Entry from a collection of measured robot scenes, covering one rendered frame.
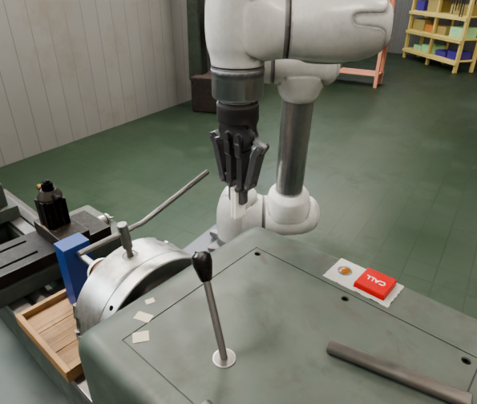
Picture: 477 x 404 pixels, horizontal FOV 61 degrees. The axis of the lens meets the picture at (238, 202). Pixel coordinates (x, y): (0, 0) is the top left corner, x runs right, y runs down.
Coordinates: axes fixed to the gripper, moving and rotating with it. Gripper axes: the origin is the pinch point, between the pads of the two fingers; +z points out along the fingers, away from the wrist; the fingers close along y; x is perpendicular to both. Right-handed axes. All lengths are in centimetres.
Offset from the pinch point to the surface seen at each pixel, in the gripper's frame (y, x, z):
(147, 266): 13.4, 14.0, 14.6
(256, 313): -13.7, 10.7, 12.9
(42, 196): 80, 7, 24
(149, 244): 20.2, 8.1, 15.0
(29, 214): 123, -2, 51
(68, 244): 52, 13, 27
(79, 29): 424, -207, 10
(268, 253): -4.7, -4.7, 12.9
